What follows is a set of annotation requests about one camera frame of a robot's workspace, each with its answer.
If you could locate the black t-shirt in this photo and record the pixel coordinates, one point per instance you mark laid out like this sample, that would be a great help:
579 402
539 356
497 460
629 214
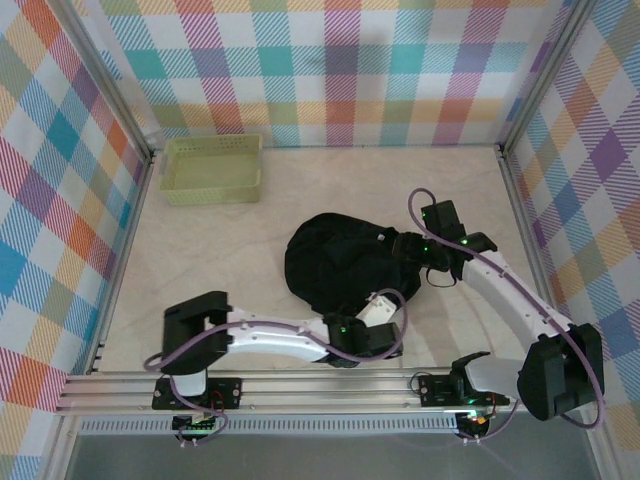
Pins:
330 260

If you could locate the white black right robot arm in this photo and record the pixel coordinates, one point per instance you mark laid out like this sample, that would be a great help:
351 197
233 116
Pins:
500 285

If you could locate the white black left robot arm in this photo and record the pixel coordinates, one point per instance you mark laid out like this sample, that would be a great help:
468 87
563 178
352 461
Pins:
280 340

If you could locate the grey metal base panel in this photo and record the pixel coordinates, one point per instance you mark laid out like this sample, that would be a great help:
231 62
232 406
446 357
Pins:
325 460

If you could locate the green plastic basket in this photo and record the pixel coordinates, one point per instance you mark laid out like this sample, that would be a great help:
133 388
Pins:
210 170

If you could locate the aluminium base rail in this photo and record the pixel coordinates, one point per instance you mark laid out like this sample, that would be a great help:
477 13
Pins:
325 390

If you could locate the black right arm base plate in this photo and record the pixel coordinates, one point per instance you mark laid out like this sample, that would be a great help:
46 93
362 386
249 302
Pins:
435 390

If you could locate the aluminium table side rail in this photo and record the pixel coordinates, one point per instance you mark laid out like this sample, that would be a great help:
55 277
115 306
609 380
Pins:
125 250
515 190

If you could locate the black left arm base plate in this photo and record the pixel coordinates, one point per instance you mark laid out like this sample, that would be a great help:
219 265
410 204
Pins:
230 392

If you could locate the aluminium corner post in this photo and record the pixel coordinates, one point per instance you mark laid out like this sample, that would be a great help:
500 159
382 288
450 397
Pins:
545 75
111 85

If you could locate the aluminium frame leg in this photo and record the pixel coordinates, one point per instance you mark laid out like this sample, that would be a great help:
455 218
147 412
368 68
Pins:
60 450
607 450

